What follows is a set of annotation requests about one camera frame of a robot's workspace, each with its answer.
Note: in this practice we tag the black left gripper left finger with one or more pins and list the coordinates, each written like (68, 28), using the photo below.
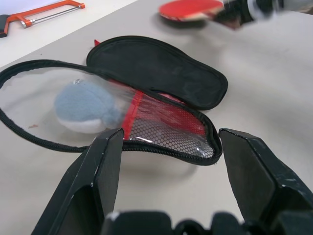
(97, 176)

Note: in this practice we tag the black paddle case, clear flap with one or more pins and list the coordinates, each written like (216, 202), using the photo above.
(156, 71)

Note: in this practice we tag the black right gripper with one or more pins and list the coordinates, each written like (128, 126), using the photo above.
(232, 16)

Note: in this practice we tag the blue and white plush whale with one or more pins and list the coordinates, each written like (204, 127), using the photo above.
(83, 102)

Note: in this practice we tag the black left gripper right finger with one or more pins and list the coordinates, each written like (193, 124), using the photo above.
(256, 176)

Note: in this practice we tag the red table tennis paddle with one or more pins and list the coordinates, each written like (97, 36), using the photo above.
(185, 8)

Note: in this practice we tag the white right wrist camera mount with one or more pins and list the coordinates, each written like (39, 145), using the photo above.
(254, 8)

